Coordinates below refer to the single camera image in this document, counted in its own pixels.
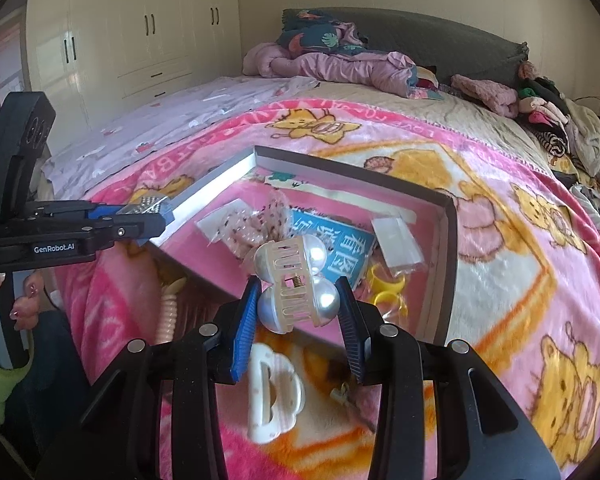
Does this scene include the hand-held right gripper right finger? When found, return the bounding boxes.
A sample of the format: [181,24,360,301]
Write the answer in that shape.
[332,275,563,480]

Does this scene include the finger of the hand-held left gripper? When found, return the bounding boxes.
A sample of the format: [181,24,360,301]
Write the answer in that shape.
[86,212,167,252]
[27,200,124,222]

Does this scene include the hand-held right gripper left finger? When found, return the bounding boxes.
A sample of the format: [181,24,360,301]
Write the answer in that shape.
[77,275,263,480]

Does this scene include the bagged yellow rings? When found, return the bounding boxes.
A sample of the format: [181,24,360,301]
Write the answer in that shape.
[362,261,412,322]

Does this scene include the bagged white earring card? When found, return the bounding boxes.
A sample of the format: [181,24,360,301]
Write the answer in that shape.
[370,215,427,272]
[195,197,254,244]

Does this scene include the pearl hair claw clip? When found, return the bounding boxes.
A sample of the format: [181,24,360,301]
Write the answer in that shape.
[252,236,339,334]

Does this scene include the shallow grey cardboard box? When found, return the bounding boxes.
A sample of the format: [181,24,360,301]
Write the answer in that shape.
[147,145,462,349]

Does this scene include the beige polka dot bow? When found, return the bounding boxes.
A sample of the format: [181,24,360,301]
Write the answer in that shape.
[219,191,302,262]

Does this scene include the person's left hand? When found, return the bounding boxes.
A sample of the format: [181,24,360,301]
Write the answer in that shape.
[0,266,48,349]

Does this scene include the small bronze hair clip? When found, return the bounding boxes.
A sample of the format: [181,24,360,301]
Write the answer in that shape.
[330,382,377,434]

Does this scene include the white hair claw clip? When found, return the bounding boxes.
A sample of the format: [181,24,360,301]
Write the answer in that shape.
[245,342,309,447]

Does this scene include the pink book with blue label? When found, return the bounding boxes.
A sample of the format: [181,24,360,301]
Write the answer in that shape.
[200,170,422,322]

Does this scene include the lavender printed bed sheet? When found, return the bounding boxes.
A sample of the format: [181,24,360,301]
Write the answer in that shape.
[40,76,322,202]

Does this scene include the cream wardrobe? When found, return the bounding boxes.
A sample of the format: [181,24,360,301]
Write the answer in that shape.
[25,0,244,122]

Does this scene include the pink printed bear blanket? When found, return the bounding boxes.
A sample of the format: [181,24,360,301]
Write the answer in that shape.
[55,97,600,480]

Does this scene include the person's dark trouser leg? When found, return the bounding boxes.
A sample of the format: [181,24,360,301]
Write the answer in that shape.
[4,310,97,463]

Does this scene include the beige quilted bedspread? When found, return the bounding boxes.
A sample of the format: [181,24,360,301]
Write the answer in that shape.
[260,80,557,177]

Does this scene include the pink quilted jacket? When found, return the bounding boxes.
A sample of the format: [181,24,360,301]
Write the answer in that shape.
[242,42,439,99]

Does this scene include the dark floral pillow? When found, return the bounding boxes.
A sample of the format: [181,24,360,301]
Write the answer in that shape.
[277,10,372,57]

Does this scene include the pink fuzzy garment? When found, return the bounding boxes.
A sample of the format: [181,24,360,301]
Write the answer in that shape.
[450,74,522,119]

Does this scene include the pile of mixed clothes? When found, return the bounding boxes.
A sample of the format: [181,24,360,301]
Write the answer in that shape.
[515,60,600,242]

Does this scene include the grey bed headboard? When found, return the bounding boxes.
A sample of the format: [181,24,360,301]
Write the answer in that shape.
[280,7,531,92]

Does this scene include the cream spiral hair tie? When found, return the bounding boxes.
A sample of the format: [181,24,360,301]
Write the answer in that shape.
[155,280,189,344]

